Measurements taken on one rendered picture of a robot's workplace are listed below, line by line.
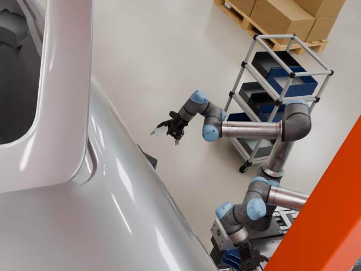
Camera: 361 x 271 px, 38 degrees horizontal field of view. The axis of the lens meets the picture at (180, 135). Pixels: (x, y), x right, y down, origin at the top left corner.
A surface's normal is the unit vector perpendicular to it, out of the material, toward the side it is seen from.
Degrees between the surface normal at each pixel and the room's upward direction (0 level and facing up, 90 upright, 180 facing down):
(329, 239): 90
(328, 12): 90
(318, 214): 90
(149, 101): 0
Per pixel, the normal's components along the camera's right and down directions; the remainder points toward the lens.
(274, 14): -0.80, 0.18
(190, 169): 0.27, -0.74
